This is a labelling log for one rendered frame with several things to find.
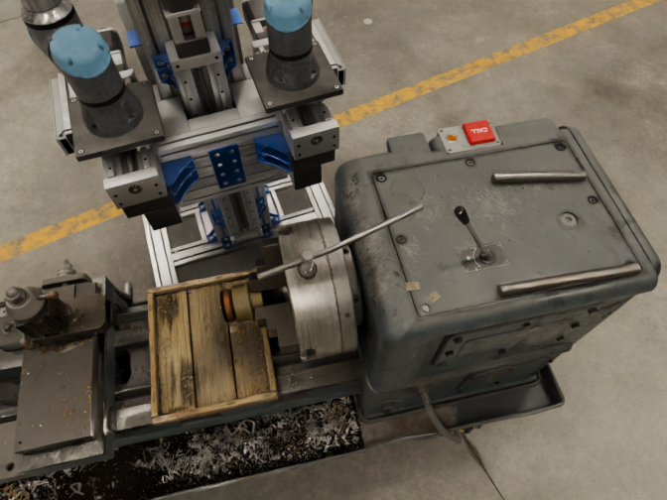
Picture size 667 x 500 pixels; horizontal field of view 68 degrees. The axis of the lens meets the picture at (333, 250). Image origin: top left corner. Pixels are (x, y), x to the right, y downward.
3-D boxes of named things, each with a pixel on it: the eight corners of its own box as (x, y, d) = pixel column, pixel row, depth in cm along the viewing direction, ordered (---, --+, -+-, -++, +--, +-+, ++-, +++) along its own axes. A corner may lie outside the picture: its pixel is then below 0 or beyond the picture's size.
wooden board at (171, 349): (258, 274, 140) (256, 267, 137) (279, 400, 123) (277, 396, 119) (151, 295, 137) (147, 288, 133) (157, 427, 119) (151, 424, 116)
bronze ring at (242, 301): (257, 271, 111) (216, 279, 110) (263, 309, 107) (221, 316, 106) (262, 289, 119) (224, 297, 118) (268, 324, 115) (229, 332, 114)
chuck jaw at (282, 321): (303, 297, 110) (314, 345, 104) (305, 308, 114) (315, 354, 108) (254, 307, 109) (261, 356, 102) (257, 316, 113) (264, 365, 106)
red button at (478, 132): (484, 125, 117) (486, 118, 116) (493, 144, 114) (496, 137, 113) (461, 129, 117) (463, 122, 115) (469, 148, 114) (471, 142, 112)
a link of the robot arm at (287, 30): (265, 57, 127) (258, 8, 116) (270, 24, 134) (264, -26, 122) (312, 58, 127) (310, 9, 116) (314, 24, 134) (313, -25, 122)
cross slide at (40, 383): (101, 276, 133) (94, 268, 129) (98, 440, 112) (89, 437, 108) (37, 288, 131) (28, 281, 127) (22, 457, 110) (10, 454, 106)
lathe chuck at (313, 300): (313, 247, 135) (314, 195, 105) (337, 362, 124) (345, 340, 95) (280, 253, 134) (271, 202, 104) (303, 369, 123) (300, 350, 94)
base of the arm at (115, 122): (81, 103, 133) (65, 73, 124) (138, 90, 135) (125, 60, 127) (87, 143, 125) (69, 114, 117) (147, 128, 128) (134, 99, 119)
